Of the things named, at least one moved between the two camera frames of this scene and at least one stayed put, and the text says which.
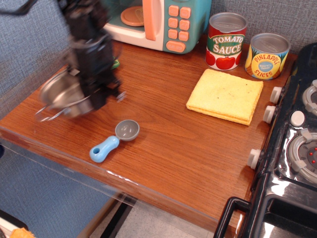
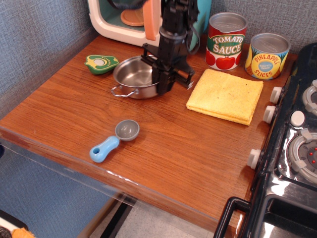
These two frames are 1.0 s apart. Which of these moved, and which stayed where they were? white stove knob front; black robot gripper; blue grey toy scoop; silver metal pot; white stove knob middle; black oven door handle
Moved: black robot gripper; silver metal pot
Stayed: white stove knob middle; black oven door handle; white stove knob front; blue grey toy scoop
